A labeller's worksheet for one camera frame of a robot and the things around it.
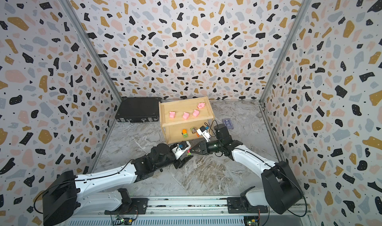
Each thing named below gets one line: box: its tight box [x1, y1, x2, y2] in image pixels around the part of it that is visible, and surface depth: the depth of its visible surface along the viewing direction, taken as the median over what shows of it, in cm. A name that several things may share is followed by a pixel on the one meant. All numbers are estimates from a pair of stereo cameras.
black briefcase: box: [114, 96, 163, 124], surface depth 108 cm
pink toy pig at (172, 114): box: [169, 111, 176, 119], surface depth 85 cm
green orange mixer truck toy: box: [182, 128, 188, 138], surface depth 99 cm
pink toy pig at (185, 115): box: [182, 112, 190, 120], surface depth 85 cm
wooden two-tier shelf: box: [158, 96, 215, 144], surface depth 90 cm
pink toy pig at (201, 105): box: [196, 102, 206, 110], surface depth 90 cm
